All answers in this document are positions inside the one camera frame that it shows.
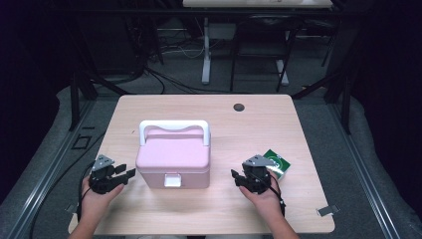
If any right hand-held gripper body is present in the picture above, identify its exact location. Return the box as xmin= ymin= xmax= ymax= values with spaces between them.
xmin=242 ymin=154 xmax=274 ymax=195

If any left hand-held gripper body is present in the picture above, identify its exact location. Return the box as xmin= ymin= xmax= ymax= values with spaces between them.
xmin=88 ymin=154 xmax=118 ymax=195

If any green medicine box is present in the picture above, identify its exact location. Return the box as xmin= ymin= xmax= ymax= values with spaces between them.
xmin=263 ymin=148 xmax=292 ymax=180

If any pink storage box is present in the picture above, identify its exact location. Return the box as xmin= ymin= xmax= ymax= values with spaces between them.
xmin=134 ymin=119 xmax=212 ymax=190

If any person's left hand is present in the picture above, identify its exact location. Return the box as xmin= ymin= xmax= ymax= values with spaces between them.
xmin=81 ymin=175 xmax=124 ymax=217

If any person's right hand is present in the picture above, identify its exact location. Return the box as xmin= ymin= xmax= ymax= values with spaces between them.
xmin=239 ymin=172 xmax=285 ymax=218

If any black metal stand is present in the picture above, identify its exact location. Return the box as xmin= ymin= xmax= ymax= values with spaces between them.
xmin=66 ymin=16 xmax=135 ymax=132
xmin=292 ymin=9 xmax=367 ymax=135

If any white standing desk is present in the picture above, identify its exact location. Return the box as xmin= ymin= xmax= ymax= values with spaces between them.
xmin=182 ymin=0 xmax=333 ymax=86

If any black chair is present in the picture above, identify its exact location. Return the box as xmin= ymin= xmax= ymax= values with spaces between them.
xmin=229 ymin=14 xmax=303 ymax=94

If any right hand-held gripper cable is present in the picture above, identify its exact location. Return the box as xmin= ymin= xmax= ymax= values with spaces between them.
xmin=265 ymin=172 xmax=287 ymax=217

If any hand-held gripper cable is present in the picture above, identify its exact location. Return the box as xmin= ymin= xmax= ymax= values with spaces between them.
xmin=77 ymin=160 xmax=97 ymax=222
xmin=265 ymin=172 xmax=287 ymax=217

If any left hand-held gripper cable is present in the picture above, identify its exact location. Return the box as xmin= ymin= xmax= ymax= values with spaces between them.
xmin=77 ymin=160 xmax=97 ymax=222

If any black thin floor cable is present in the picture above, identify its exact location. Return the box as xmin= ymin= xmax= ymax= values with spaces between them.
xmin=29 ymin=131 xmax=106 ymax=239

